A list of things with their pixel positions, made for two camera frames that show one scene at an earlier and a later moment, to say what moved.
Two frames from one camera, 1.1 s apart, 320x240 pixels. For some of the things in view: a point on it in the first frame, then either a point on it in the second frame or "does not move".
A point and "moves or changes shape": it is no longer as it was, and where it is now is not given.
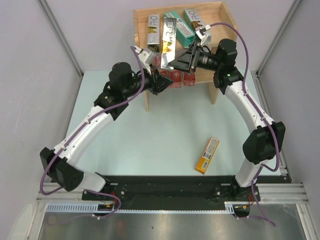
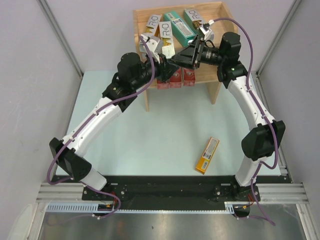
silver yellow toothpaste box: (153, 37) moves or changes shape
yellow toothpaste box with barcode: (207, 155) does not move
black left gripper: (158, 83) → (166, 68)
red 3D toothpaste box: (176, 75) does not move
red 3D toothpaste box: (189, 79) does not move
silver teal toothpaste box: (193, 18) does not move
